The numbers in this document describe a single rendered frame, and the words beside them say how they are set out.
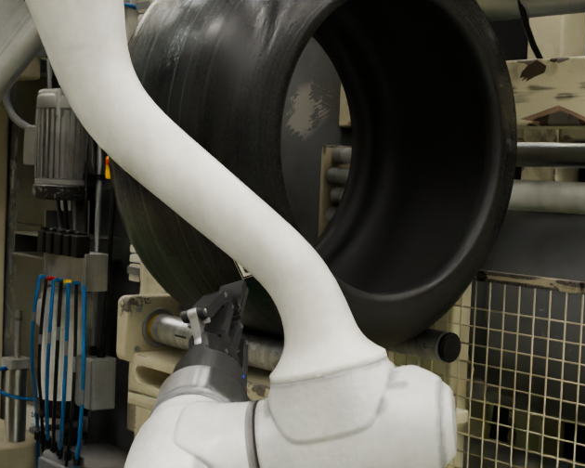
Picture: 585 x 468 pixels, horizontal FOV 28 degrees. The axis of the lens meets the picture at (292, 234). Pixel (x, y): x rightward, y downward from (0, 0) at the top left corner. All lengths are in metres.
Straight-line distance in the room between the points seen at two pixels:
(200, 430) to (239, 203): 0.19
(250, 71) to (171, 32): 0.16
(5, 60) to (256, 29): 0.37
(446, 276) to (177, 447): 0.77
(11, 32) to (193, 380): 0.39
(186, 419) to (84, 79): 0.30
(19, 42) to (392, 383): 0.52
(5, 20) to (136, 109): 0.24
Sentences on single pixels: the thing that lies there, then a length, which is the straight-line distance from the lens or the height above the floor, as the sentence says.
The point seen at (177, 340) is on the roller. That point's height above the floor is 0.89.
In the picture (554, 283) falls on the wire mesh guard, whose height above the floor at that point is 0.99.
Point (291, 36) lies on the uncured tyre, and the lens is 1.47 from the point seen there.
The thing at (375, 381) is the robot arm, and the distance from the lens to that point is 0.96.
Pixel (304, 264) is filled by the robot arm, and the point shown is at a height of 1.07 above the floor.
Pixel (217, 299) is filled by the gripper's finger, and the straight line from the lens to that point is 1.23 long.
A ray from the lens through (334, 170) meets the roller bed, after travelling 2.15.
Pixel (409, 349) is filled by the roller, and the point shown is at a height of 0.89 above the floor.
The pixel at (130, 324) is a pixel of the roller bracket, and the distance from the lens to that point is 1.77.
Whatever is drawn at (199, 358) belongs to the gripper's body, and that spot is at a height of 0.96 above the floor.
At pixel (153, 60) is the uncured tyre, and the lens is 1.55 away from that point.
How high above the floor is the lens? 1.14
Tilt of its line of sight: 3 degrees down
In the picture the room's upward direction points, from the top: 2 degrees clockwise
